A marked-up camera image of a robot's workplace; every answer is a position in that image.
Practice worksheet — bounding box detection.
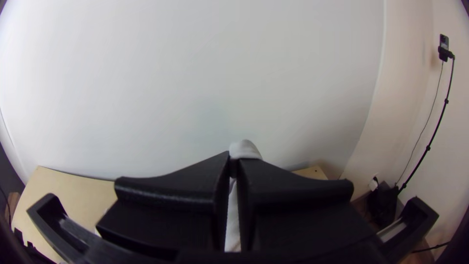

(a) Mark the white t-shirt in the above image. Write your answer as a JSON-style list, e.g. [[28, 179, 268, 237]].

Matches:
[[224, 139, 263, 253]]

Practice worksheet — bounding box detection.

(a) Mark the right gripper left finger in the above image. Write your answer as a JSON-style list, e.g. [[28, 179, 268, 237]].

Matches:
[[96, 151, 231, 260]]

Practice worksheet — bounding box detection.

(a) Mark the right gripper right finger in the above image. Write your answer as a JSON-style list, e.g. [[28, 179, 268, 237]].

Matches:
[[236, 158, 380, 254]]

